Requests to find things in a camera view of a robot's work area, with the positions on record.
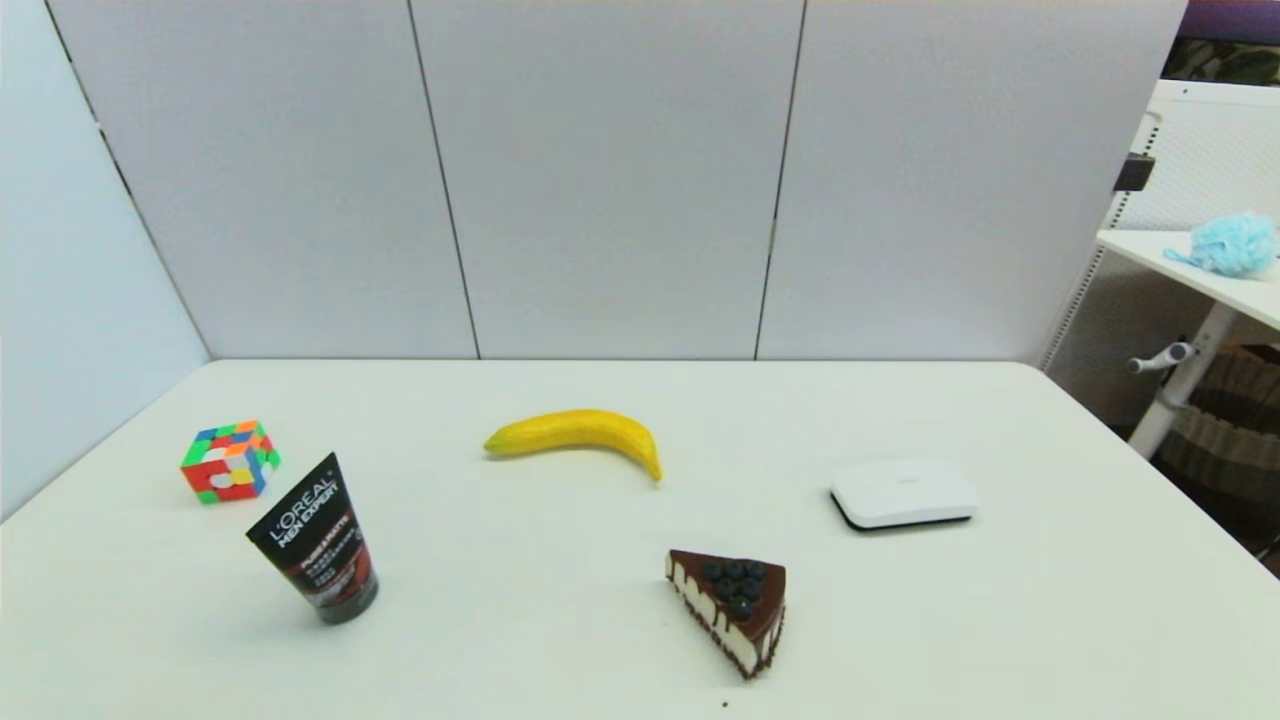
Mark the multicoloured rubiks cube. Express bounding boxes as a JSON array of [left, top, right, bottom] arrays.
[[180, 420, 282, 505]]

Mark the yellow banana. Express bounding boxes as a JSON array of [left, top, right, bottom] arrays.
[[483, 408, 664, 483]]

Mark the chocolate cake slice with blueberries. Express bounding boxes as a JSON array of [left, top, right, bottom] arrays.
[[666, 549, 788, 681]]

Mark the white flat box, black base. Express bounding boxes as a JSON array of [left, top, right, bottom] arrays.
[[829, 458, 980, 532]]

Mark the black L'Oreal cream tube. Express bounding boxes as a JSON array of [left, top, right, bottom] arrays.
[[246, 452, 380, 626]]

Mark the white side table leg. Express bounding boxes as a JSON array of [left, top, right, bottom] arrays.
[[1128, 300, 1241, 461]]

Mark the white side table top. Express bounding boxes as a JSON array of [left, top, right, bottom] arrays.
[[1096, 229, 1280, 333]]

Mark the light blue fluffy puff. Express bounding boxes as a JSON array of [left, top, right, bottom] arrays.
[[1163, 211, 1280, 279]]

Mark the white perforated panel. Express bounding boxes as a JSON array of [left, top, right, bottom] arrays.
[[1040, 80, 1280, 431]]

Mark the grey crank handle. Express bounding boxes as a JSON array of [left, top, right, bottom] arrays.
[[1128, 342, 1198, 375]]

